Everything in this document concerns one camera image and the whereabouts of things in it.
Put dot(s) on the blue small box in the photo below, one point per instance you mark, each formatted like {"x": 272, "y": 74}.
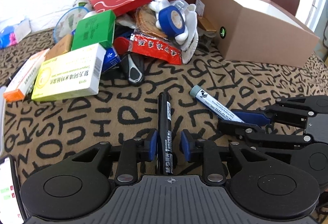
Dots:
{"x": 111, "y": 59}

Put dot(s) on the blue tape roll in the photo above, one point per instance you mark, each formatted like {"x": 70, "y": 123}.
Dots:
{"x": 171, "y": 21}

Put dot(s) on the grey white marker pen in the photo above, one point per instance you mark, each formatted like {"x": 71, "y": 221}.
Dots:
{"x": 215, "y": 106}

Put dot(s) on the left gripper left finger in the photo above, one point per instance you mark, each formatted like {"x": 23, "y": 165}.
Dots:
{"x": 132, "y": 152}

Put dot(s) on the white plastic figure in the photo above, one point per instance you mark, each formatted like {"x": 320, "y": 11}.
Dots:
{"x": 158, "y": 5}

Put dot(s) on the black silver clicker device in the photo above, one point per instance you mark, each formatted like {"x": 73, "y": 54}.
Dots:
{"x": 133, "y": 68}

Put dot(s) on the small brown carton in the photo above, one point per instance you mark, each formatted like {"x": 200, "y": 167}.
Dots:
{"x": 62, "y": 47}

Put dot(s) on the red snack packet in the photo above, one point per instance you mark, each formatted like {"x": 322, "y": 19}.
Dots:
{"x": 156, "y": 48}

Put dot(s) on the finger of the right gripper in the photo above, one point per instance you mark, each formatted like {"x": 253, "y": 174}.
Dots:
{"x": 252, "y": 116}
{"x": 248, "y": 132}

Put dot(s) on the green carton box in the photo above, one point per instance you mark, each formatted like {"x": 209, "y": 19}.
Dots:
{"x": 95, "y": 29}

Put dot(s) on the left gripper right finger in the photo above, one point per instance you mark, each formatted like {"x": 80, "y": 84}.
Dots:
{"x": 208, "y": 154}

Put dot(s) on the orange white medicine box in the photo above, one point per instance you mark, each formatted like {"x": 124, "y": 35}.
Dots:
{"x": 21, "y": 83}

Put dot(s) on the white work glove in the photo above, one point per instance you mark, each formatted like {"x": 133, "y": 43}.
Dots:
{"x": 189, "y": 46}

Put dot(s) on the black marker pen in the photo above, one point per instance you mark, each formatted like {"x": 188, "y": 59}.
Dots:
{"x": 164, "y": 135}

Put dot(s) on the yellow-green medicine box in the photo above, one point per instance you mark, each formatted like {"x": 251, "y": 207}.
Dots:
{"x": 74, "y": 74}

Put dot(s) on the brown cardboard box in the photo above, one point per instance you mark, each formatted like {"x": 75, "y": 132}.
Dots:
{"x": 259, "y": 31}

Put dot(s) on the blue tissue pack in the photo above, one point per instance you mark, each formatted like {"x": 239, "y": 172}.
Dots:
{"x": 12, "y": 35}

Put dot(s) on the letter-pattern brown blanket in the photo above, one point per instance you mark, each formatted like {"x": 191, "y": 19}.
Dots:
{"x": 38, "y": 134}

